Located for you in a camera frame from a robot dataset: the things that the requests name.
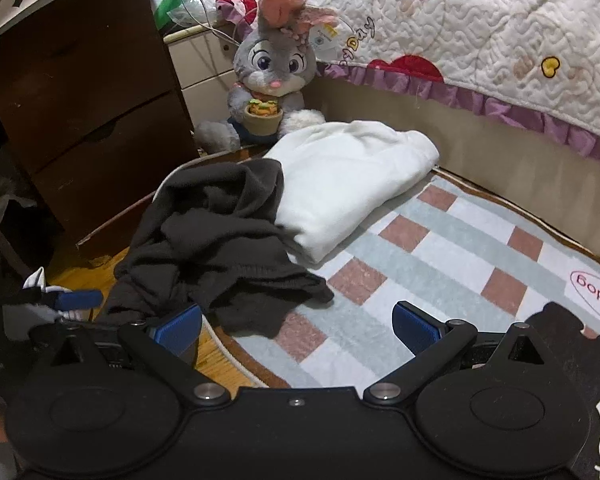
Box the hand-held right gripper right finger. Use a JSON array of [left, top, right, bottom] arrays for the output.
[[362, 301, 576, 407]]

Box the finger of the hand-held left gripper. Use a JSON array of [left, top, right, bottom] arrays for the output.
[[40, 289, 104, 313]]

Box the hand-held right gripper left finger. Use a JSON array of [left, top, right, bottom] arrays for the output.
[[27, 304, 232, 407]]

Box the dark grey garment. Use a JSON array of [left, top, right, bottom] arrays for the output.
[[94, 159, 336, 339]]

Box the checkered floor mat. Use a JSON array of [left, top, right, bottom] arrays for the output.
[[150, 152, 600, 480]]

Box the white folded garment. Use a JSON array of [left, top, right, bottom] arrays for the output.
[[262, 120, 441, 266]]

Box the beige bed base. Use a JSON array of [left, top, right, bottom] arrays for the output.
[[305, 72, 600, 278]]

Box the dark wooden nightstand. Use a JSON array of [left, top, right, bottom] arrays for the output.
[[0, 0, 201, 261]]

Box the cream drawer cabinet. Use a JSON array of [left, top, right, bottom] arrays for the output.
[[162, 22, 261, 128]]

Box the grey plush rabbit toy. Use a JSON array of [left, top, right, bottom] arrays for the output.
[[194, 0, 341, 153]]

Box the white quilted bedspread red print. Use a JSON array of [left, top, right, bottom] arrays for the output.
[[215, 0, 600, 173]]

